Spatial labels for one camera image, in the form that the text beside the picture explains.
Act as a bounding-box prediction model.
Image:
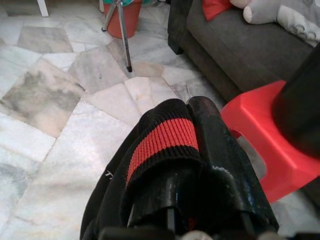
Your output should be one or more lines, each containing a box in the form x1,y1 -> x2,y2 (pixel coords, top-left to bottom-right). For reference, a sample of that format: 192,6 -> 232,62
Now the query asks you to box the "grey plush toy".
229,0 -> 320,48

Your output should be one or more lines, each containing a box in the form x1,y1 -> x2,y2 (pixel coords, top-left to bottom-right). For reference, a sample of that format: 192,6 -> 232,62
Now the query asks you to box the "silver clothes rack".
100,0 -> 133,73

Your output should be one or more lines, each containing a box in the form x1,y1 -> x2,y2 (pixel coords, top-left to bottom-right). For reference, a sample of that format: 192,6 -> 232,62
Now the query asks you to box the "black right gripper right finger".
186,96 -> 280,231

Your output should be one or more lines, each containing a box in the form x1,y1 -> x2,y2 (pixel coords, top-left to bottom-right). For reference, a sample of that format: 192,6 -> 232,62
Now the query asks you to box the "dark grey sofa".
167,0 -> 320,101

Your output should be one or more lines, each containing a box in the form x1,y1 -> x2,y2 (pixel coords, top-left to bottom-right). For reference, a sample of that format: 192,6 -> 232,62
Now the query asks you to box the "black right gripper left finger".
131,172 -> 191,223

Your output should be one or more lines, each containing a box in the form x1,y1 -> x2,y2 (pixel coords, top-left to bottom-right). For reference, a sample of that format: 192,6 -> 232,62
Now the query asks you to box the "black red striped shirt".
79,98 -> 216,240

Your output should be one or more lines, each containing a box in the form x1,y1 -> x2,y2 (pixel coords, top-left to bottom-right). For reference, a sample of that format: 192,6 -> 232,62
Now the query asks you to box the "red plastic stool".
220,80 -> 320,204

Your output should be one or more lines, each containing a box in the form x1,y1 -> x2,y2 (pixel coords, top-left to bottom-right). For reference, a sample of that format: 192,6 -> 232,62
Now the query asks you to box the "red cushion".
201,0 -> 233,22

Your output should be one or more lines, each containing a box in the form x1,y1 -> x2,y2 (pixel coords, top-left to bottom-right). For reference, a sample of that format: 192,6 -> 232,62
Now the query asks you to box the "orange bin with teal bag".
103,0 -> 143,39

